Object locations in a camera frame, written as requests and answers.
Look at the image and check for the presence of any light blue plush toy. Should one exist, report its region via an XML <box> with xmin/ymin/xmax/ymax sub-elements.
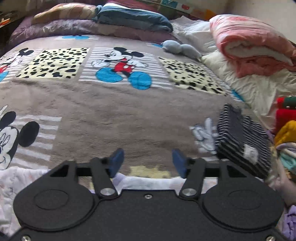
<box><xmin>161</xmin><ymin>40</ymin><xmax>201</xmax><ymax>58</ymax></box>

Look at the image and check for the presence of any orange patterned pillow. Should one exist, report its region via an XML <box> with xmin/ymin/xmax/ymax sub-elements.
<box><xmin>31</xmin><ymin>3</ymin><xmax>97</xmax><ymax>25</ymax></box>

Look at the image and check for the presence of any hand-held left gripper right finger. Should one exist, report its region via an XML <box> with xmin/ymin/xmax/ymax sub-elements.
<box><xmin>172</xmin><ymin>149</ymin><xmax>249</xmax><ymax>199</ymax></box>

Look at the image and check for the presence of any cartoon printed blanket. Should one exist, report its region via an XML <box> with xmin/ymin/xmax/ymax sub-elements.
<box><xmin>0</xmin><ymin>35</ymin><xmax>262</xmax><ymax>181</ymax></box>

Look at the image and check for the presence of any red garment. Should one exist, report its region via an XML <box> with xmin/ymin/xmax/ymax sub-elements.
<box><xmin>275</xmin><ymin>96</ymin><xmax>296</xmax><ymax>133</ymax></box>

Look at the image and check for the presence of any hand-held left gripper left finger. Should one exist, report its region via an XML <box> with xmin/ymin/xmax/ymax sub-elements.
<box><xmin>47</xmin><ymin>148</ymin><xmax>125</xmax><ymax>199</ymax></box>

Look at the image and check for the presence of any white duvet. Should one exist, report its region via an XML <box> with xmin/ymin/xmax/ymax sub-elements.
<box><xmin>170</xmin><ymin>16</ymin><xmax>296</xmax><ymax>130</ymax></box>

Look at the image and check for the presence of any yellow garment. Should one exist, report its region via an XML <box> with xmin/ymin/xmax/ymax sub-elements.
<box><xmin>274</xmin><ymin>120</ymin><xmax>296</xmax><ymax>146</ymax></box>

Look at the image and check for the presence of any pink rolled quilt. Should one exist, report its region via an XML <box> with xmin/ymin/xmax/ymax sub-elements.
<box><xmin>209</xmin><ymin>14</ymin><xmax>296</xmax><ymax>78</ymax></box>

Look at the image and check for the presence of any dark striped folded garment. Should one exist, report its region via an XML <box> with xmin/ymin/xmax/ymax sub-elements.
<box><xmin>215</xmin><ymin>103</ymin><xmax>272</xmax><ymax>179</ymax></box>

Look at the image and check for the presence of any blue folded blanket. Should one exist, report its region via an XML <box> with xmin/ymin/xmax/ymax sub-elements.
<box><xmin>92</xmin><ymin>5</ymin><xmax>173</xmax><ymax>33</ymax></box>

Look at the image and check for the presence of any lilac garment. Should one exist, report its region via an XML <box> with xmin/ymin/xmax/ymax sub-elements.
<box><xmin>282</xmin><ymin>205</ymin><xmax>296</xmax><ymax>240</ymax></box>

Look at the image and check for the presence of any dark desk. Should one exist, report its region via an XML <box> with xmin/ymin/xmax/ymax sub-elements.
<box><xmin>0</xmin><ymin>16</ymin><xmax>23</xmax><ymax>50</ymax></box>

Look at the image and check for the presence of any beige rolled cloth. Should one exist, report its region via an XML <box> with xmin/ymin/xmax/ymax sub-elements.
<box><xmin>272</xmin><ymin>178</ymin><xmax>292</xmax><ymax>207</ymax></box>

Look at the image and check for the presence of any white purple folded garment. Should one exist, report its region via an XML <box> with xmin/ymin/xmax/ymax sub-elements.
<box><xmin>276</xmin><ymin>142</ymin><xmax>296</xmax><ymax>154</ymax></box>

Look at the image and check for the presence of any mint folded garment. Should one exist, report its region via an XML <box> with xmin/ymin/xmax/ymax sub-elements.
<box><xmin>280</xmin><ymin>153</ymin><xmax>296</xmax><ymax>172</ymax></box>

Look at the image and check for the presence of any purple folded quilt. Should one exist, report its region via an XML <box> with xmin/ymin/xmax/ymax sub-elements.
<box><xmin>136</xmin><ymin>0</ymin><xmax>223</xmax><ymax>21</ymax></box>

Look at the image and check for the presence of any white printed garment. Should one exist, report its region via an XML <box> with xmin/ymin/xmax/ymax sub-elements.
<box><xmin>0</xmin><ymin>167</ymin><xmax>188</xmax><ymax>237</ymax></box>

